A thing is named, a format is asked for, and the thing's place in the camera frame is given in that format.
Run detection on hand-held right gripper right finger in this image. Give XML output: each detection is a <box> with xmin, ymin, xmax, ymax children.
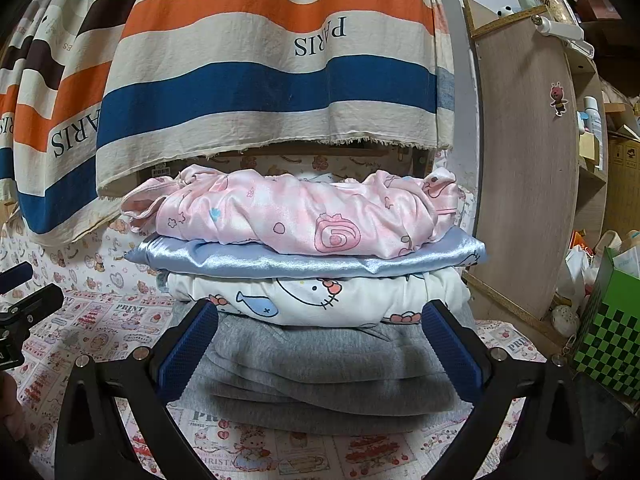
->
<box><xmin>422</xmin><ymin>299</ymin><xmax>586</xmax><ymax>480</ymax></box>

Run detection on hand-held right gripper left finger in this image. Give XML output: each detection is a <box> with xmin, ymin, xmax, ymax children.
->
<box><xmin>54</xmin><ymin>299</ymin><xmax>221</xmax><ymax>480</ymax></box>

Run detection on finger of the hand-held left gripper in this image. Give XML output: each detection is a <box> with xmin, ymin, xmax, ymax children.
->
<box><xmin>0</xmin><ymin>261</ymin><xmax>35</xmax><ymax>293</ymax></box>
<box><xmin>0</xmin><ymin>282</ymin><xmax>65</xmax><ymax>333</ymax></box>

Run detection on blue satin pants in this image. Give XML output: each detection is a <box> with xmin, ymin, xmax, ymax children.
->
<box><xmin>124</xmin><ymin>227</ymin><xmax>488</xmax><ymax>278</ymax></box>

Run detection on pink printed pants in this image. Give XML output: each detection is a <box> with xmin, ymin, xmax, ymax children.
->
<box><xmin>121</xmin><ymin>165</ymin><xmax>460</xmax><ymax>257</ymax></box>

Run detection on white cat print pants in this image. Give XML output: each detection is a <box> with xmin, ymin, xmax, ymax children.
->
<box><xmin>157</xmin><ymin>265</ymin><xmax>473</xmax><ymax>326</ymax></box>

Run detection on grey pants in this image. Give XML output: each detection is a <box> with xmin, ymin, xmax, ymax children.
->
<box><xmin>172</xmin><ymin>300</ymin><xmax>481</xmax><ymax>433</ymax></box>

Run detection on person's left hand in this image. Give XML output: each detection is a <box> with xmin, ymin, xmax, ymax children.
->
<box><xmin>0</xmin><ymin>376</ymin><xmax>28</xmax><ymax>441</ymax></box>

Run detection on printed bedsheet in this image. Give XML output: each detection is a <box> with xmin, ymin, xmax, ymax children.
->
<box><xmin>0</xmin><ymin>147</ymin><xmax>551</xmax><ymax>480</ymax></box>

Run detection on white round plush toy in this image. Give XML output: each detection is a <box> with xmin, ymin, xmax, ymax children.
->
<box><xmin>550</xmin><ymin>305</ymin><xmax>581</xmax><ymax>336</ymax></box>

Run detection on white plastic bag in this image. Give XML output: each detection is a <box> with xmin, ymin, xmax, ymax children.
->
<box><xmin>565</xmin><ymin>245</ymin><xmax>601</xmax><ymax>311</ymax></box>

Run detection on green checkered box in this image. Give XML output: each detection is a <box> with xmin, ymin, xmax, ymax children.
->
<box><xmin>570</xmin><ymin>247</ymin><xmax>640</xmax><ymax>401</ymax></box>

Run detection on wooden shelf unit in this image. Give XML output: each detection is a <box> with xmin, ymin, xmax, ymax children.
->
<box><xmin>462</xmin><ymin>0</ymin><xmax>640</xmax><ymax>346</ymax></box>

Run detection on small yellow box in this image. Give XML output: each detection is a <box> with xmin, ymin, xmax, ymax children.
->
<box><xmin>580</xmin><ymin>132</ymin><xmax>600</xmax><ymax>163</ymax></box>

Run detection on cardboard box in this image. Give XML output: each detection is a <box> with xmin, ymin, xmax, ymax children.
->
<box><xmin>607</xmin><ymin>132</ymin><xmax>640</xmax><ymax>176</ymax></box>

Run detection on white spray bottle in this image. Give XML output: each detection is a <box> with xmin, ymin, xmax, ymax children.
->
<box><xmin>582</xmin><ymin>97</ymin><xmax>603</xmax><ymax>136</ymax></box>

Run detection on cartoon sticker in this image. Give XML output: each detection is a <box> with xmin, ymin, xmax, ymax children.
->
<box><xmin>549</xmin><ymin>81</ymin><xmax>568</xmax><ymax>117</ymax></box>

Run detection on striped hanging cloth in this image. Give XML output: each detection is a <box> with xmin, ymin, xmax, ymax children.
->
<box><xmin>0</xmin><ymin>0</ymin><xmax>456</xmax><ymax>248</ymax></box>

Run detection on white lint roller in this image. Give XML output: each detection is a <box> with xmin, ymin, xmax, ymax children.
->
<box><xmin>532</xmin><ymin>15</ymin><xmax>596</xmax><ymax>58</ymax></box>

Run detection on glass jar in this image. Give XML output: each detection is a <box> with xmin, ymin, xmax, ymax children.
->
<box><xmin>530</xmin><ymin>0</ymin><xmax>576</xmax><ymax>26</ymax></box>

